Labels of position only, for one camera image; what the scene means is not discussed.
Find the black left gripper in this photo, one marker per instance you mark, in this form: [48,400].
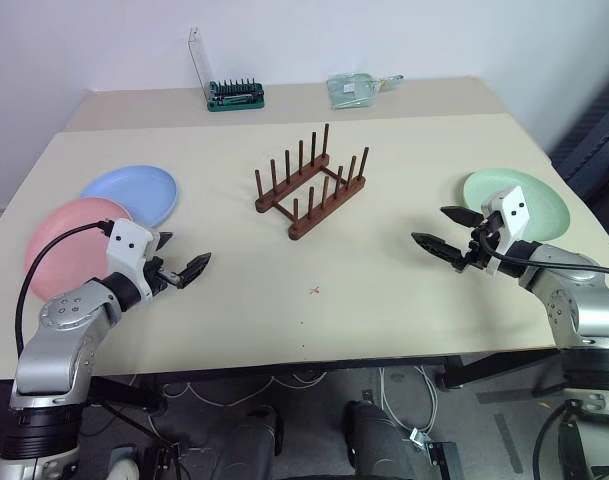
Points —
[159,280]

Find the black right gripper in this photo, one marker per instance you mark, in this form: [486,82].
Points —
[481,245]

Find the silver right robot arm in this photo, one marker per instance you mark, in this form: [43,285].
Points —
[579,305]

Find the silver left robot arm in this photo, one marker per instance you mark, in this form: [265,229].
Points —
[59,345]

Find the wooden dish rack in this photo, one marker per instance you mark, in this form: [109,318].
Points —
[304,200]

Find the blue plastic plate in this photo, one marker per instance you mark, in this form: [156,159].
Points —
[134,192]

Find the green plastic plate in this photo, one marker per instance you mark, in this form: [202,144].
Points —
[544,205]

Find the red plastic plate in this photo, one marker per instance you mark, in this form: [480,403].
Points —
[69,260]

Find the green screwdriver bit set box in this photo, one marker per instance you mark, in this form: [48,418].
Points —
[235,96]

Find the clear plastic bag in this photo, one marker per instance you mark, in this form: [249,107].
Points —
[351,90]

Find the dark rounded robot leg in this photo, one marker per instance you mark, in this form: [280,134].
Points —
[379,440]
[256,445]

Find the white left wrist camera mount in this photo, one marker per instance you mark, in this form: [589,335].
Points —
[126,242]

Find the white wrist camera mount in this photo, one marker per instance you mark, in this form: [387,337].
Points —
[513,210]
[126,242]

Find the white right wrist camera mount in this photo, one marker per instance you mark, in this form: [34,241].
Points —
[513,210]

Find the black table frame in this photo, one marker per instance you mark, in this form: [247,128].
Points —
[484,367]

